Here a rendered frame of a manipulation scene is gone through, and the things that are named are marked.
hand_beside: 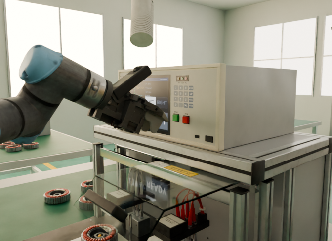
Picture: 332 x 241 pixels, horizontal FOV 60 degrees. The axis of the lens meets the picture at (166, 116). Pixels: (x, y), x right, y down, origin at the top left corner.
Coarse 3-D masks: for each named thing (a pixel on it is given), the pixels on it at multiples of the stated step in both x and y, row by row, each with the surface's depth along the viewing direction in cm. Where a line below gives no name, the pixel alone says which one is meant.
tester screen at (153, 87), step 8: (144, 80) 87; (152, 80) 84; (160, 80) 81; (136, 88) 90; (144, 88) 87; (152, 88) 84; (160, 88) 82; (144, 96) 88; (152, 96) 85; (160, 96) 82
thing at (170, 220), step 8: (168, 216) 77; (176, 216) 77; (160, 224) 73; (168, 224) 72; (176, 224) 72; (184, 224) 73; (192, 224) 77; (200, 224) 77; (208, 224) 79; (160, 232) 73; (168, 232) 71; (176, 232) 72; (184, 232) 73; (192, 232) 75; (152, 240) 73; (160, 240) 73; (168, 240) 71; (176, 240) 71; (184, 240) 81
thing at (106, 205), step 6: (90, 192) 57; (90, 198) 55; (96, 198) 54; (102, 198) 53; (96, 204) 53; (102, 204) 52; (108, 204) 51; (114, 204) 50; (108, 210) 50; (114, 210) 49; (120, 210) 50; (114, 216) 50; (120, 216) 50; (126, 216) 51
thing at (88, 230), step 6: (90, 228) 91; (96, 228) 92; (84, 234) 87; (90, 234) 90; (96, 234) 89; (102, 234) 90; (108, 234) 91; (84, 240) 85; (90, 240) 84; (96, 240) 84; (102, 240) 84; (108, 240) 85; (114, 240) 86
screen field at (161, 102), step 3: (147, 96) 86; (147, 99) 87; (150, 99) 86; (153, 99) 84; (156, 99) 83; (159, 99) 82; (162, 99) 81; (165, 99) 80; (150, 102) 86; (153, 102) 85; (156, 102) 84; (159, 102) 82; (162, 102) 82; (165, 102) 81; (156, 105) 84; (159, 105) 83; (162, 105) 82; (165, 105) 81
